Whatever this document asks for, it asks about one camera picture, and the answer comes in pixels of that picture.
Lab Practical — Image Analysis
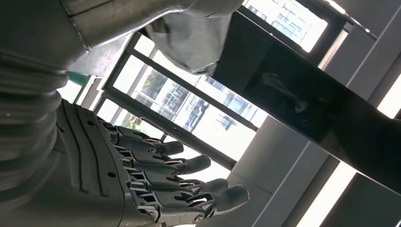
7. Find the black inbound scanner machine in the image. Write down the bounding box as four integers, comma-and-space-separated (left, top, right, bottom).
212, 11, 401, 195

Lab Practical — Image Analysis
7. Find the dark window frame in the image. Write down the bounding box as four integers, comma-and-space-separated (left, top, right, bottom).
92, 0, 380, 172

